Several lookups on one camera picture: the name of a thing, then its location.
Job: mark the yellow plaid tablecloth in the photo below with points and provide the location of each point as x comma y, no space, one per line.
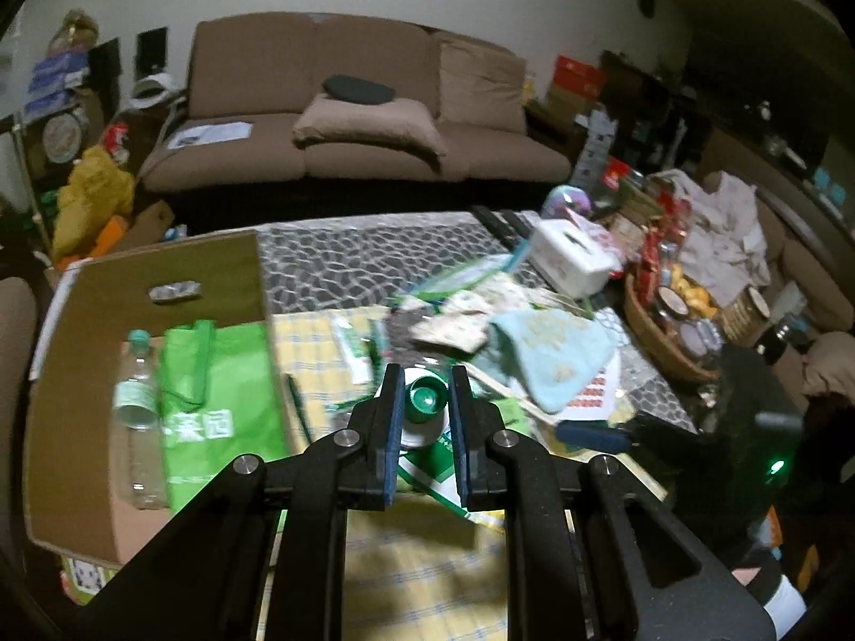
401,574

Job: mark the paper sheet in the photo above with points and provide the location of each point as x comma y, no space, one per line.
207,135

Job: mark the brown corner sofa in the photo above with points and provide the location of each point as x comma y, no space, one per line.
808,267

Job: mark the green tote bag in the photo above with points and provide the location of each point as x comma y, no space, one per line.
220,400

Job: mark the pile of snack packets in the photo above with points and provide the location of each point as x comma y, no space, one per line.
658,240

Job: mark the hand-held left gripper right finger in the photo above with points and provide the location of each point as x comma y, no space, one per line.
461,441

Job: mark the black remote control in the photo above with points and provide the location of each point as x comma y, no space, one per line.
522,226
491,221

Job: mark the brown cushion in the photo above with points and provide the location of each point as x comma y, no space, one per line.
374,123

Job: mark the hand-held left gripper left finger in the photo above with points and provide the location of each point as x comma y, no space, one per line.
391,441

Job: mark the silver foil pack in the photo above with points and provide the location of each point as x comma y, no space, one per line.
173,292

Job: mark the round tin lid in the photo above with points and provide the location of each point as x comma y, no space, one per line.
65,137

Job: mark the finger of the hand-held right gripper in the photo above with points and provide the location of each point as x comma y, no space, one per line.
591,434

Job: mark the grey pebble pattern mat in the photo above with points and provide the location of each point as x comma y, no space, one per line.
334,267

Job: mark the clear zip bag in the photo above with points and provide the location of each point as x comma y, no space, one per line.
461,277

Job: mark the light teal cloth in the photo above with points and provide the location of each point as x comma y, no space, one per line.
554,354

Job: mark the wicker basket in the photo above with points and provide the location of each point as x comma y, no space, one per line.
658,340

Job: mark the yellow plastic bag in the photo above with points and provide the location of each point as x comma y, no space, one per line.
93,200

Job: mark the beige patterned pouch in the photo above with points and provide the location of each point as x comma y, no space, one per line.
454,320

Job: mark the white round device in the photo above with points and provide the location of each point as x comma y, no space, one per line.
153,90

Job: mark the black pen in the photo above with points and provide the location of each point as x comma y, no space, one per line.
298,407

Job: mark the white tissue box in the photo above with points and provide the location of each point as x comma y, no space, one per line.
568,260

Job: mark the cardboard box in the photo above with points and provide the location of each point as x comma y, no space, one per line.
167,260

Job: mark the white green tube pack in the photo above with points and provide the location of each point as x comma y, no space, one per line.
351,350

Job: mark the beige clothes heap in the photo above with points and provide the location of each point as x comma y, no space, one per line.
728,234

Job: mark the purple round toy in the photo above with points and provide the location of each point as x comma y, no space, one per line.
568,201

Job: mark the person's right forearm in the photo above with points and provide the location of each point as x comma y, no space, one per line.
781,604

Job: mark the red box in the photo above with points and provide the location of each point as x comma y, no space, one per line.
578,75

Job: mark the green yellow toothpaste tube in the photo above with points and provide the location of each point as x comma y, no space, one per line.
425,400

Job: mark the white sheet of red stickers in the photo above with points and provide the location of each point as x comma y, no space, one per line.
594,390

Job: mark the stack of blue packets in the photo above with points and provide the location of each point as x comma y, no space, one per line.
57,83

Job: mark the black flat pad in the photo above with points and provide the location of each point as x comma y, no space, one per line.
357,90

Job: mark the clear water bottle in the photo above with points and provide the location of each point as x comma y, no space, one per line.
137,414

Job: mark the black wall panel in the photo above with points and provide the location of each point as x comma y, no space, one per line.
151,50

